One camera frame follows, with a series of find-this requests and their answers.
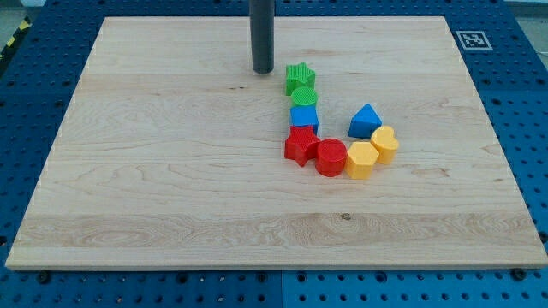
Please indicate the red star block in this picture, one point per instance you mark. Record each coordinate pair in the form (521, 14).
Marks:
(301, 144)

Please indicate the green circle block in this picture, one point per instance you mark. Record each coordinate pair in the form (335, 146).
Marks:
(304, 96)

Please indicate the blue square block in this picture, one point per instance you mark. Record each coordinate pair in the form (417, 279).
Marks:
(301, 116)

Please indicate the yellow hexagon block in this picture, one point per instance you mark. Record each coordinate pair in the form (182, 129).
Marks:
(361, 158)

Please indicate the black bolt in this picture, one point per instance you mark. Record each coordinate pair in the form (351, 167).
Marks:
(43, 277)
(518, 274)

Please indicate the black bolt front right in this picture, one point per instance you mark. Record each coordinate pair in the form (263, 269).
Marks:
(518, 274)

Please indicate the light wooden board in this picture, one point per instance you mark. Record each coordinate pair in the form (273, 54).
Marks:
(170, 156)

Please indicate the white fiducial marker tag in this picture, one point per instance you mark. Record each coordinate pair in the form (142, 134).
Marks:
(473, 40)

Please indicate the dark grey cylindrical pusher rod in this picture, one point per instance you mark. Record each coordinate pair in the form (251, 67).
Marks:
(261, 17)

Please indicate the blue triangle block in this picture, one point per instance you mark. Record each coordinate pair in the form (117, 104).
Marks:
(364, 123)

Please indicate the black bolt front left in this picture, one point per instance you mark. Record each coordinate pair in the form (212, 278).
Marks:
(43, 277)

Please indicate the green star block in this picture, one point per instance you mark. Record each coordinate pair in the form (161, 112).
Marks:
(298, 75)

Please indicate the yellow heart block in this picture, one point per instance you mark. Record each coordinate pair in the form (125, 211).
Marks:
(385, 141)

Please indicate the red circle block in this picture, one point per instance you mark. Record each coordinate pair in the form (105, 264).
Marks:
(331, 157)

